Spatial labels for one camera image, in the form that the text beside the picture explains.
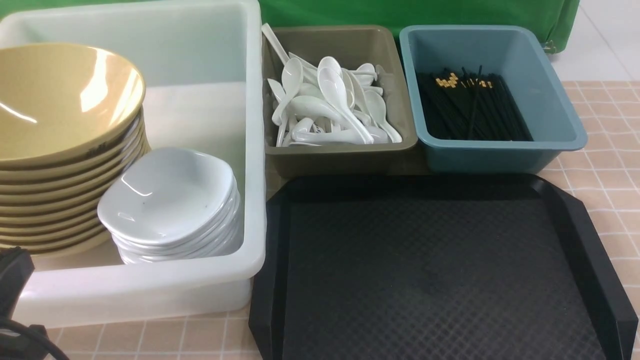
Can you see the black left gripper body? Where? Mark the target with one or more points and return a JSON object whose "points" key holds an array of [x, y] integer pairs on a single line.
{"points": [[16, 267]]}

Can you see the yellow noodle bowl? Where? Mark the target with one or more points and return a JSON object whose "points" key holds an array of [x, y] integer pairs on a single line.
{"points": [[64, 101]]}

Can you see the stack of yellow bowls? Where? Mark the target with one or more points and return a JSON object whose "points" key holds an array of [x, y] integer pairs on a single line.
{"points": [[51, 187]]}

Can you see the stack of white dishes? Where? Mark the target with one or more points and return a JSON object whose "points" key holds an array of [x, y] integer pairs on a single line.
{"points": [[174, 204]]}

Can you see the white plastic tub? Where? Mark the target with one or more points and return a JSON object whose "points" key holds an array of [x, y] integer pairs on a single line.
{"points": [[202, 64]]}

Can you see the black serving tray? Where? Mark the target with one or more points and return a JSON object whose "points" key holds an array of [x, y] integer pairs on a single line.
{"points": [[436, 267]]}

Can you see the pile of white spoons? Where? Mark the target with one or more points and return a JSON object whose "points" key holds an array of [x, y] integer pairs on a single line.
{"points": [[319, 104]]}

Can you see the brown plastic bin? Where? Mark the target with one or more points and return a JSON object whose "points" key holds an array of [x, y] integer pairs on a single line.
{"points": [[351, 45]]}

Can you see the black chopsticks pile in bin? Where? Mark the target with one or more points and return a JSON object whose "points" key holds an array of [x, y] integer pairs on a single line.
{"points": [[470, 106]]}

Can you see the teal plastic bin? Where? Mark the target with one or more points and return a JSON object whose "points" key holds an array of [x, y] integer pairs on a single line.
{"points": [[515, 54]]}

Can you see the beige checked tablecloth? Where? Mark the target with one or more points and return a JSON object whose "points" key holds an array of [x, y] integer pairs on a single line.
{"points": [[604, 176]]}

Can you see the green cloth backdrop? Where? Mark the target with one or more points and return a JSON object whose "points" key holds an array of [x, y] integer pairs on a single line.
{"points": [[551, 21]]}

